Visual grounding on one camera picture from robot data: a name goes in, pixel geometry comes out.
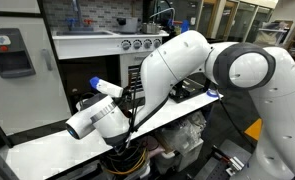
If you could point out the clear plastic bag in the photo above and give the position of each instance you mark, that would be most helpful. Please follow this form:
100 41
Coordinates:
183 131

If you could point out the toy sink faucet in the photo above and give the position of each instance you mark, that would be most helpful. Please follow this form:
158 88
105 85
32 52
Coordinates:
76 16

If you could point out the white toy stove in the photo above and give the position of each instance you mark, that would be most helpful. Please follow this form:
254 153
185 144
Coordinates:
87 45

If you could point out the white toy fridge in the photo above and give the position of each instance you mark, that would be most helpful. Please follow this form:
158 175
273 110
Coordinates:
17 93

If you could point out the clear plastic bin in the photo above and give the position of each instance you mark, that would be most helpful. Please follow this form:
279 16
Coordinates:
183 156

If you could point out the grey toy pot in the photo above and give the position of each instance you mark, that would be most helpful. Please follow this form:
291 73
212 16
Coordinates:
128 25

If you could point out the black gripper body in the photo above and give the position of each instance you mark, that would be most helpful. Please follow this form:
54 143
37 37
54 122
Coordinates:
126 106

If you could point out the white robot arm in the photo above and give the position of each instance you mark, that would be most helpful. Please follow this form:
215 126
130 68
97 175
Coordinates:
253 100

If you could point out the silver toy pot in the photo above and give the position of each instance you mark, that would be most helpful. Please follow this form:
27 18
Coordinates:
151 28

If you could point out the blue tape roll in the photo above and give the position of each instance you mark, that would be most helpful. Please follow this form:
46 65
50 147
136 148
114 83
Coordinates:
212 93

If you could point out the aluminium extrusion rail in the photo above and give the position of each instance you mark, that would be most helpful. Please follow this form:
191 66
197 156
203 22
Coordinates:
220 166

